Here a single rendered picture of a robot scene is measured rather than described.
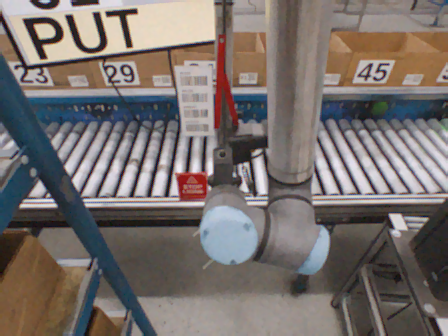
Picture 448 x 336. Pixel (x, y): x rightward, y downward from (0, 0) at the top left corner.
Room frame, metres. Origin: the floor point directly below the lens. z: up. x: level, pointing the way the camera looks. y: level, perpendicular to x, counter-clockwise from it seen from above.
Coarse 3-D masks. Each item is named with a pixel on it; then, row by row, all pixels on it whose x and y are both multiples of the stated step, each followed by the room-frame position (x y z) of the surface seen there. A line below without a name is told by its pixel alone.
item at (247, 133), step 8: (232, 128) 0.59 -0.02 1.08; (240, 128) 0.59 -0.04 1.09; (248, 128) 0.58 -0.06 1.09; (256, 128) 0.58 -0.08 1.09; (264, 128) 0.58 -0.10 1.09; (232, 136) 0.56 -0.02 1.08; (240, 136) 0.56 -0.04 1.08; (248, 136) 0.56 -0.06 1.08; (256, 136) 0.55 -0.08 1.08; (264, 136) 0.55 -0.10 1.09; (232, 144) 0.55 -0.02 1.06; (240, 144) 0.55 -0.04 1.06; (248, 144) 0.55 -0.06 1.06; (256, 144) 0.55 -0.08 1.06; (264, 144) 0.55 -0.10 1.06; (240, 152) 0.56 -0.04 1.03; (248, 152) 0.57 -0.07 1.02; (240, 160) 0.56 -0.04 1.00; (248, 160) 0.56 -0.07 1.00
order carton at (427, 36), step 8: (408, 32) 1.51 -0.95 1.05; (416, 32) 1.51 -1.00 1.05; (424, 32) 1.52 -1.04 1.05; (432, 32) 1.52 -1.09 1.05; (440, 32) 1.52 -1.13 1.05; (424, 40) 1.52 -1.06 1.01; (432, 40) 1.52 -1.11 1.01; (440, 40) 1.52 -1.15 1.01; (440, 48) 1.52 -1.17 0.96; (440, 56) 1.23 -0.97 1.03; (440, 64) 1.23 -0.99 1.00; (432, 72) 1.23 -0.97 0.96; (440, 72) 1.23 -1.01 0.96; (432, 80) 1.23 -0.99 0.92
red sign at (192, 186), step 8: (176, 176) 0.60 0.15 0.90; (184, 176) 0.60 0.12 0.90; (192, 176) 0.60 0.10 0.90; (200, 176) 0.60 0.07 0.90; (184, 184) 0.60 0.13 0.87; (192, 184) 0.60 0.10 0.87; (200, 184) 0.60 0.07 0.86; (184, 192) 0.60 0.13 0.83; (192, 192) 0.60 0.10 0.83; (200, 192) 0.60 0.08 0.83; (184, 200) 0.60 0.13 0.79; (192, 200) 0.60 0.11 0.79; (200, 200) 0.60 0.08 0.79
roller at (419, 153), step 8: (392, 120) 1.15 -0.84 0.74; (392, 128) 1.11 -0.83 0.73; (400, 128) 1.08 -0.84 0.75; (400, 136) 1.04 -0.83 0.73; (408, 136) 1.01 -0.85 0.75; (408, 144) 0.97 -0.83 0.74; (416, 144) 0.95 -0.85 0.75; (416, 152) 0.91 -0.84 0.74; (424, 152) 0.89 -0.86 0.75; (424, 160) 0.85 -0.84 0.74; (432, 160) 0.85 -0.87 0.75; (424, 168) 0.82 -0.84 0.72; (432, 168) 0.80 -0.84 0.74; (432, 176) 0.77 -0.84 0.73; (440, 176) 0.75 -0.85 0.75; (440, 184) 0.72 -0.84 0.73
